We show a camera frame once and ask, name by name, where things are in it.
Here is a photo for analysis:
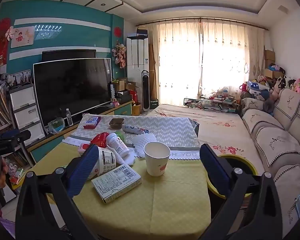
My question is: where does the small blue and red box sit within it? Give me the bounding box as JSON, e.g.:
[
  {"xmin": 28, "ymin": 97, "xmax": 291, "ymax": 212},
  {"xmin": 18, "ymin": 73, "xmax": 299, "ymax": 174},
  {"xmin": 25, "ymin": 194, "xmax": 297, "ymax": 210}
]
[{"xmin": 83, "ymin": 116, "xmax": 101, "ymax": 129}]

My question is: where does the white printed wrapper tube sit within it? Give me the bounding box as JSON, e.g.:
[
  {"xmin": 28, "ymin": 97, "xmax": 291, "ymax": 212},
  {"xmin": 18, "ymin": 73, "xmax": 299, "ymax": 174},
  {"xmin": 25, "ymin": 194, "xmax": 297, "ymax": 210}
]
[{"xmin": 121, "ymin": 124, "xmax": 149, "ymax": 135}]

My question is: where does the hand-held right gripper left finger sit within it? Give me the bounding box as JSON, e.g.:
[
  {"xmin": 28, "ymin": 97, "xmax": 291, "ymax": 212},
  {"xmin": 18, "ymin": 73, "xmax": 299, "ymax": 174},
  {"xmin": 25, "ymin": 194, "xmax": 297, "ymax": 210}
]
[{"xmin": 15, "ymin": 144, "xmax": 100, "ymax": 240}]

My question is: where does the artificial flower bunch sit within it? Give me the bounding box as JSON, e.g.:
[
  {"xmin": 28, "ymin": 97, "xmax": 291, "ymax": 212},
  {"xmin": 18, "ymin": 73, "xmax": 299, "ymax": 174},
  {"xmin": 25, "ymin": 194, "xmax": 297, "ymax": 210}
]
[{"xmin": 112, "ymin": 41, "xmax": 128, "ymax": 68}]

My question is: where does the black tower fan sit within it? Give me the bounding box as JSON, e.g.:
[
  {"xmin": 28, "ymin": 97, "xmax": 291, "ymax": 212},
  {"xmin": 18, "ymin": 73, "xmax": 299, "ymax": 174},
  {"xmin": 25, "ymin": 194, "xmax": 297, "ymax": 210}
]
[{"xmin": 141, "ymin": 70, "xmax": 151, "ymax": 116}]

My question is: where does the pink carton box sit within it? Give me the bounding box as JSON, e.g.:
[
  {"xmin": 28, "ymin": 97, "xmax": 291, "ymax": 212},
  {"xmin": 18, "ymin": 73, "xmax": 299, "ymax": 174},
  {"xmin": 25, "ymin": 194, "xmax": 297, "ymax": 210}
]
[{"xmin": 77, "ymin": 142, "xmax": 91, "ymax": 155}]

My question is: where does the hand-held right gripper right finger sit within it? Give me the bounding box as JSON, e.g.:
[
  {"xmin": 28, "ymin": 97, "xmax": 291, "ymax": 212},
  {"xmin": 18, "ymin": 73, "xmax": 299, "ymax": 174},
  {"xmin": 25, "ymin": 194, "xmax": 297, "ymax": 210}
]
[{"xmin": 199, "ymin": 143, "xmax": 285, "ymax": 240}]

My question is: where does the white paper cup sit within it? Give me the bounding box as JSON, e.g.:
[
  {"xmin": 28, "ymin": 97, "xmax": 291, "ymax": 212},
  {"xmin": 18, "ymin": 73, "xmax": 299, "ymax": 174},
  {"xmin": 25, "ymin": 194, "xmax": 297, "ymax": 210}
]
[{"xmin": 143, "ymin": 141, "xmax": 171, "ymax": 177}]

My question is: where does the red snack packet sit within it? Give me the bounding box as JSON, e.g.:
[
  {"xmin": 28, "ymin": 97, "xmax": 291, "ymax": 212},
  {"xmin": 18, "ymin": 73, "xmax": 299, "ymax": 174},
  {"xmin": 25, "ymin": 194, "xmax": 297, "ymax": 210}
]
[{"xmin": 90, "ymin": 133, "xmax": 111, "ymax": 147}]

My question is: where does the grey chevron cloth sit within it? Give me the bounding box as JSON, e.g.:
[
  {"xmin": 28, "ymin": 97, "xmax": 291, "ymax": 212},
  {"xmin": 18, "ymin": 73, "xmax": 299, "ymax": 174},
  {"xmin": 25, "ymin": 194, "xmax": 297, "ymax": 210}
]
[{"xmin": 62, "ymin": 114, "xmax": 201, "ymax": 161}]

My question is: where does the clear water bottle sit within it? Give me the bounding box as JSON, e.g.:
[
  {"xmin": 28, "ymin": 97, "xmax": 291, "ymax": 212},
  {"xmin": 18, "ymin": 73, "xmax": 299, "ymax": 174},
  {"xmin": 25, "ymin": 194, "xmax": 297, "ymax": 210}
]
[{"xmin": 65, "ymin": 108, "xmax": 74, "ymax": 127}]

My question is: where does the glass coffee table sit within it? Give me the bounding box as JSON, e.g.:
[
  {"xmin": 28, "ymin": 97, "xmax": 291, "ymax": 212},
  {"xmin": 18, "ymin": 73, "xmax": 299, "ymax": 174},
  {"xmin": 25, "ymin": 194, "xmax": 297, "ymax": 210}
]
[{"xmin": 183, "ymin": 95, "xmax": 241, "ymax": 113}]

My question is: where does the bookshelf with books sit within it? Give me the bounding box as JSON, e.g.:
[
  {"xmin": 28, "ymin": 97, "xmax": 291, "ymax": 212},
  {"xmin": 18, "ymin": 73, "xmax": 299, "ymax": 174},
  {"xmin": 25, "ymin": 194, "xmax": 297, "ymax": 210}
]
[{"xmin": 0, "ymin": 85, "xmax": 32, "ymax": 173}]

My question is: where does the teal television stand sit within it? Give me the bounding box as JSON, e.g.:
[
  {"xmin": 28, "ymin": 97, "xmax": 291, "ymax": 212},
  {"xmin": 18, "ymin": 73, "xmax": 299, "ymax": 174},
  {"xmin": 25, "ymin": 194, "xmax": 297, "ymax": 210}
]
[{"xmin": 27, "ymin": 100, "xmax": 136, "ymax": 163}]

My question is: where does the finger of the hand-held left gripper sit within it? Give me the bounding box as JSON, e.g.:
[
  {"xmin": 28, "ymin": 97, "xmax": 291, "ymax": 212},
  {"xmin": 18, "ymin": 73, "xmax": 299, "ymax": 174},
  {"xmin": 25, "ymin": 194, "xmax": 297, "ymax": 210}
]
[
  {"xmin": 0, "ymin": 142, "xmax": 23, "ymax": 156},
  {"xmin": 0, "ymin": 129, "xmax": 32, "ymax": 145}
]

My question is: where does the white green-label drink bottle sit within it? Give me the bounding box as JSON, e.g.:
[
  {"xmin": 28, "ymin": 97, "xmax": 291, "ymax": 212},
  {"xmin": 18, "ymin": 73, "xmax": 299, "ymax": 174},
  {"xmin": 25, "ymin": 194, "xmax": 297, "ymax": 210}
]
[{"xmin": 106, "ymin": 132, "xmax": 131, "ymax": 158}]

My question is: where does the white standing air conditioner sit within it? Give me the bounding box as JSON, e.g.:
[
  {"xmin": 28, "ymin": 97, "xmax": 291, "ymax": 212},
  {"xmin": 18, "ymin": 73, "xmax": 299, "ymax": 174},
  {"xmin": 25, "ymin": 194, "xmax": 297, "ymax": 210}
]
[{"xmin": 126, "ymin": 35, "xmax": 150, "ymax": 105}]

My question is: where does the barcode-printed carton box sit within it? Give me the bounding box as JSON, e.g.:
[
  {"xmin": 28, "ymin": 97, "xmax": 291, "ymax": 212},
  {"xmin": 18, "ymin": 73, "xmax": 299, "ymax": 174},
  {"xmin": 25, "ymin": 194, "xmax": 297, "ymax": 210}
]
[{"xmin": 91, "ymin": 164, "xmax": 142, "ymax": 204}]

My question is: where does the sheer cream curtain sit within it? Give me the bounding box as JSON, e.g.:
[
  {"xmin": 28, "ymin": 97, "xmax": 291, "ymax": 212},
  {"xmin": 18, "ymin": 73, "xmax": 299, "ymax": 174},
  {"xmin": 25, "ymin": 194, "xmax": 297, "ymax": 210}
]
[{"xmin": 149, "ymin": 18, "xmax": 266, "ymax": 106}]

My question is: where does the clear plastic container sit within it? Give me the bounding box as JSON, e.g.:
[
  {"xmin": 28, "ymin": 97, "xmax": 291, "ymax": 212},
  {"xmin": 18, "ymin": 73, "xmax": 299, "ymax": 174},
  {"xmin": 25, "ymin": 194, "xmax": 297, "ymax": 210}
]
[{"xmin": 48, "ymin": 117, "xmax": 66, "ymax": 135}]

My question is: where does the red paper fan decoration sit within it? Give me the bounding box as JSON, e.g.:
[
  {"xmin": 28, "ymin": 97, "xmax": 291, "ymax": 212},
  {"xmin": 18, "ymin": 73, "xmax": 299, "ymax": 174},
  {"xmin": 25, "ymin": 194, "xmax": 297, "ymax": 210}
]
[{"xmin": 0, "ymin": 17, "xmax": 12, "ymax": 39}]

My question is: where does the yellow round bin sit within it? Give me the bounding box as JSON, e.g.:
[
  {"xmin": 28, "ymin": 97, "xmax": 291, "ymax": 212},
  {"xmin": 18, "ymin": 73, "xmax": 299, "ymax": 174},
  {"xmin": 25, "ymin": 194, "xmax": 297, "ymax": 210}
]
[{"xmin": 206, "ymin": 154, "xmax": 258, "ymax": 201}]

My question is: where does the wooden curtain rod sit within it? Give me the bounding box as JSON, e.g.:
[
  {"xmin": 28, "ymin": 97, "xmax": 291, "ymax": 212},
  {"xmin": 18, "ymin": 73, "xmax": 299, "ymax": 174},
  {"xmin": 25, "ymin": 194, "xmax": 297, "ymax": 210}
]
[{"xmin": 134, "ymin": 17, "xmax": 268, "ymax": 31}]

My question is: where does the pile of plush toys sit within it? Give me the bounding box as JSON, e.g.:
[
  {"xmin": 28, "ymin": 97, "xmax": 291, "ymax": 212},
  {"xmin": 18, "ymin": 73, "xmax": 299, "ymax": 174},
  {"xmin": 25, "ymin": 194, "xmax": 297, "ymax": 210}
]
[{"xmin": 240, "ymin": 64, "xmax": 300, "ymax": 107}]

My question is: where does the white instant food cup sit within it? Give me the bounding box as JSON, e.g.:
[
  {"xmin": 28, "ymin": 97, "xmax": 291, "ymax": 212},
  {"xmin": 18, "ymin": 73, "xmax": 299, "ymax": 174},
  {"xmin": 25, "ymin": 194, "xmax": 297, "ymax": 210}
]
[{"xmin": 89, "ymin": 146, "xmax": 117, "ymax": 180}]

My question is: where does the white towel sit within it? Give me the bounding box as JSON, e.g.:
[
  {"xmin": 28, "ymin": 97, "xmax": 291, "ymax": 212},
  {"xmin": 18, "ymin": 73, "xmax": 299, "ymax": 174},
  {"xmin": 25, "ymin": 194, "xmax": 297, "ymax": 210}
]
[{"xmin": 116, "ymin": 132, "xmax": 158, "ymax": 166}]

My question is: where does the white plastic drawer cabinet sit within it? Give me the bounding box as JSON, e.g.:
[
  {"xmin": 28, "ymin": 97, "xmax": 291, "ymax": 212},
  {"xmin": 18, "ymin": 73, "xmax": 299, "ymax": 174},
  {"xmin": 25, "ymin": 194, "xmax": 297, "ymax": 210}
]
[{"xmin": 9, "ymin": 83, "xmax": 46, "ymax": 147}]

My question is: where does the black tall box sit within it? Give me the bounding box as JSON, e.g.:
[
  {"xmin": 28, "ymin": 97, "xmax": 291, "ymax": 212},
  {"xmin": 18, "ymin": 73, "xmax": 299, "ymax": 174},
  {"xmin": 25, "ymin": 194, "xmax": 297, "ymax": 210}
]
[{"xmin": 107, "ymin": 81, "xmax": 116, "ymax": 103}]

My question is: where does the large flat television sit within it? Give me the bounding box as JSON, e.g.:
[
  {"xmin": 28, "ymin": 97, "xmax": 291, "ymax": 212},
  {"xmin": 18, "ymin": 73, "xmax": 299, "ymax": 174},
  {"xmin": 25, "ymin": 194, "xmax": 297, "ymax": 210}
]
[{"xmin": 33, "ymin": 58, "xmax": 113, "ymax": 128}]

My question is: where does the cartoon wall poster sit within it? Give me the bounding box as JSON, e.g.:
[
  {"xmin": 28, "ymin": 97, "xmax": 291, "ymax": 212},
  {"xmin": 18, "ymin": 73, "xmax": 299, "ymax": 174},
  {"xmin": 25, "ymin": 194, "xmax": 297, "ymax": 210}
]
[{"xmin": 10, "ymin": 26, "xmax": 36, "ymax": 48}]

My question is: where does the open cardboard box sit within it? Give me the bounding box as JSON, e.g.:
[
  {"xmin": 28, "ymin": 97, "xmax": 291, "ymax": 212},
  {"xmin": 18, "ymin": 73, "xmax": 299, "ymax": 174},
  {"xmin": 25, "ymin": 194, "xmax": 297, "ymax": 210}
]
[{"xmin": 126, "ymin": 81, "xmax": 140, "ymax": 92}]

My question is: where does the beige sofa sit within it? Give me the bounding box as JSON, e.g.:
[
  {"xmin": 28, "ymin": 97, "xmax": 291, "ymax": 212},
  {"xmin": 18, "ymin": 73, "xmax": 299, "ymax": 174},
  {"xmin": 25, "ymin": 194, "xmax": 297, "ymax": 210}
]
[{"xmin": 240, "ymin": 87, "xmax": 300, "ymax": 233}]

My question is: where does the row of small photos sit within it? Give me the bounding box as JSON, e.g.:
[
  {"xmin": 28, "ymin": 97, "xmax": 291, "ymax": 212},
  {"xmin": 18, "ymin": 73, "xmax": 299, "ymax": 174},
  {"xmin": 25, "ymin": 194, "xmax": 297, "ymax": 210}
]
[{"xmin": 11, "ymin": 69, "xmax": 32, "ymax": 86}]

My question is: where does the floral bed sheet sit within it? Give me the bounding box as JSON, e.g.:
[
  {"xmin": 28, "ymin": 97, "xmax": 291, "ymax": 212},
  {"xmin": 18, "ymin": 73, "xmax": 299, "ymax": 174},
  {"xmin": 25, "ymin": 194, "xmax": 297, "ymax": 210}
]
[{"xmin": 145, "ymin": 103, "xmax": 266, "ymax": 176}]

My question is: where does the brown plastic tray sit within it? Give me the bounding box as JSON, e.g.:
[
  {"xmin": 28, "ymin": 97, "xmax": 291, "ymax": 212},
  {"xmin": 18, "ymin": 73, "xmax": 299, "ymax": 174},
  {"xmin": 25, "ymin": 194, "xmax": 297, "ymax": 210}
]
[{"xmin": 108, "ymin": 118, "xmax": 125, "ymax": 129}]

